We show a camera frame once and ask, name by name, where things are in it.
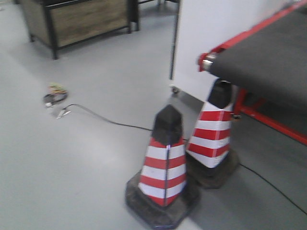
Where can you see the black conveyor belt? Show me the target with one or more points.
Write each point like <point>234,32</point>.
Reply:
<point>272,63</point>

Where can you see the right red white traffic cone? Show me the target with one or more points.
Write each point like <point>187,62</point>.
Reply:
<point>210,160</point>

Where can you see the red white traffic cone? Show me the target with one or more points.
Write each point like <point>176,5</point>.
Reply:
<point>210,160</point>
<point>161,193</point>

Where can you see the left red white traffic cone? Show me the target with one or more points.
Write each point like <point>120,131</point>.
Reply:
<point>161,193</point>

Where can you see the silver floor power socket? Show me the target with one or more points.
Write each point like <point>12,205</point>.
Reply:
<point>60,112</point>

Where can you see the brown wooden cabinet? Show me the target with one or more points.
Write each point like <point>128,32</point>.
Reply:
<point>62,23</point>

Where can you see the red metal cart frame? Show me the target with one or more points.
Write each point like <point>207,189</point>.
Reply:
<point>287,120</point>

